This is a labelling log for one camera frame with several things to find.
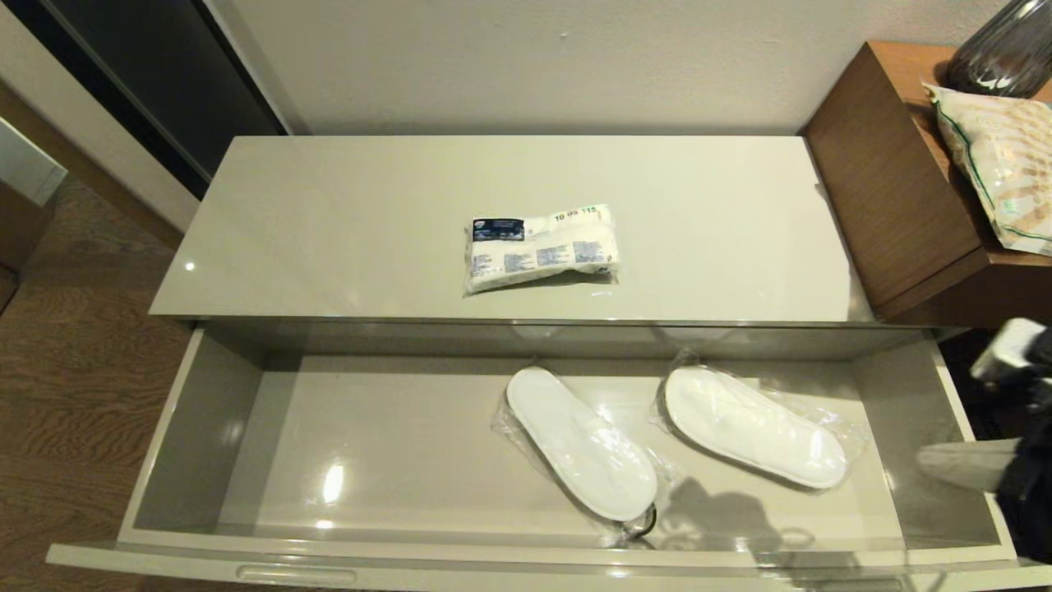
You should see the white tissue pack blue label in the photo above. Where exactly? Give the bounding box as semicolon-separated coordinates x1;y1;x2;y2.
463;203;621;297

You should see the green-trimmed snack bag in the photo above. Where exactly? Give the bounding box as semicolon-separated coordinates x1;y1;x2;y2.
922;82;1052;256

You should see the black rubber ring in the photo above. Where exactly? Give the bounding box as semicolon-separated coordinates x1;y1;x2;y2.
622;504;659;539

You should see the glossy white low cabinet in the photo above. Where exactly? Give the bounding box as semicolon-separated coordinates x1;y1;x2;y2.
148;134;874;323

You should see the brown wooden side table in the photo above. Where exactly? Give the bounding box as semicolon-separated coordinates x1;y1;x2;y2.
801;39;1052;330

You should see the dark glass door panel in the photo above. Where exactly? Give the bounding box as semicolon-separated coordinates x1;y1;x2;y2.
0;0;288;201

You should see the glossy white wide drawer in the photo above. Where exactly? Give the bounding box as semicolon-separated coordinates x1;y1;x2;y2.
47;319;1052;592

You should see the white box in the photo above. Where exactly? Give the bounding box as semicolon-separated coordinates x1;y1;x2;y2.
0;118;68;206

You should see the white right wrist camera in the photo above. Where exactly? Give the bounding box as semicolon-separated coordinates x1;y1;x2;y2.
970;318;1049;383

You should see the dark ribbed glass vase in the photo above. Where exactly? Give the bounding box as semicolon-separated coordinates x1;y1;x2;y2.
945;0;1052;98

